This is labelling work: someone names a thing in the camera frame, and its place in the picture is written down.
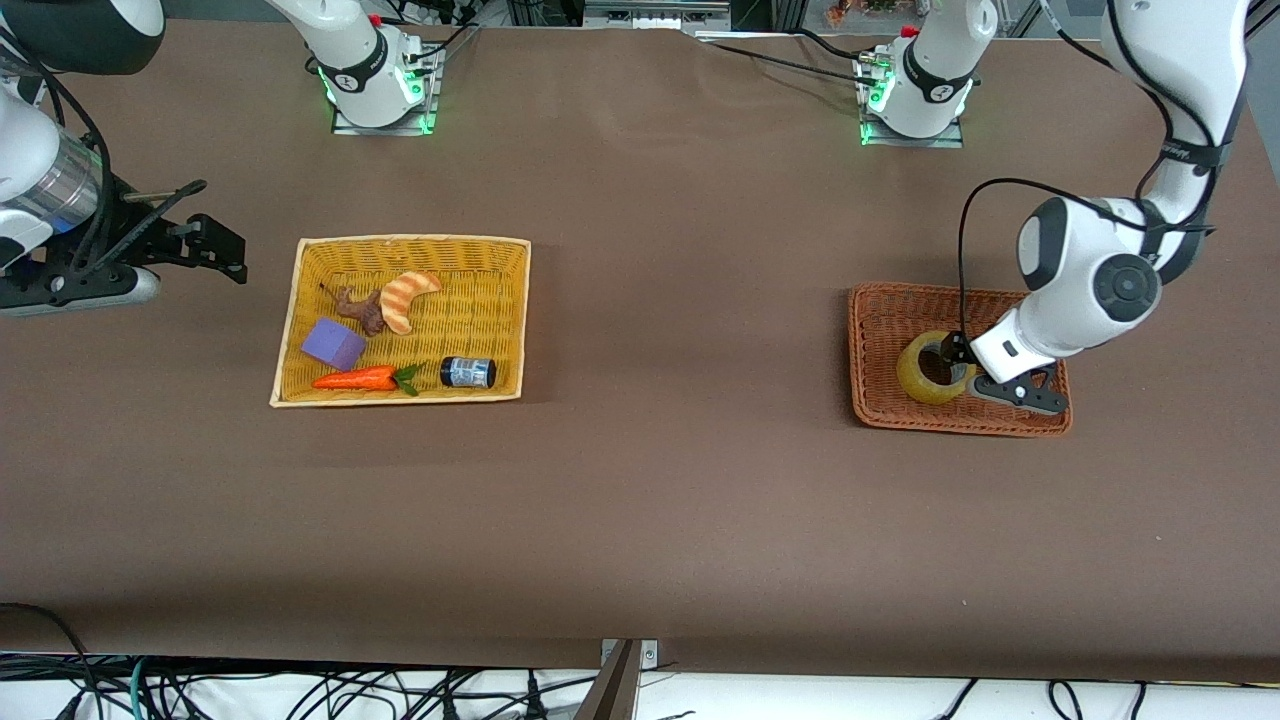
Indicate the clear packing tape roll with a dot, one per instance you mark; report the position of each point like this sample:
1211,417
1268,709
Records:
915,386

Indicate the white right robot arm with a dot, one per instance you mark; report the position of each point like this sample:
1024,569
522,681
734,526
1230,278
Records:
360,70

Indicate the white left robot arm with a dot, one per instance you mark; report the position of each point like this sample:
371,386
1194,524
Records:
1100,270

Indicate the brown woven basket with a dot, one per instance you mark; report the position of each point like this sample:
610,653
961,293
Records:
880,340

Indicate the purple foam cube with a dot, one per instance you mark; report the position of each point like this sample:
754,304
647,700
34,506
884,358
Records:
333,343

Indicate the brown toy lion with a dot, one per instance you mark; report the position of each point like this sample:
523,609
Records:
368,315

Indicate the orange toy carrot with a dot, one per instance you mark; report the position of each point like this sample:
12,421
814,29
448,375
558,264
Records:
355,379

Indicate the striped toy croissant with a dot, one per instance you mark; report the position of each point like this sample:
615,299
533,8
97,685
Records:
400,300

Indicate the yellow woven basket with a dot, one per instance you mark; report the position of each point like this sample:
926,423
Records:
480,315

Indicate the blue jar with black lid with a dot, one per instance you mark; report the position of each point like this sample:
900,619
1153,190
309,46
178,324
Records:
468,372

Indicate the white power strip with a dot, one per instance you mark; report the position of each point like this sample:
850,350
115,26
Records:
440,12

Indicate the brown table cover cloth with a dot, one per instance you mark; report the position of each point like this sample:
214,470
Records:
650,480

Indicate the grey metal leg beam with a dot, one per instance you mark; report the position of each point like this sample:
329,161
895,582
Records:
610,695

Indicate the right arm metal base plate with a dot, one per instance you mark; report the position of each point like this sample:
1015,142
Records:
345,128

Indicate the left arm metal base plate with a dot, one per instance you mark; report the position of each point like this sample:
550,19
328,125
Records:
952,142

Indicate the metal table edge bracket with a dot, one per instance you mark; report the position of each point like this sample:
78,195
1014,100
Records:
648,655

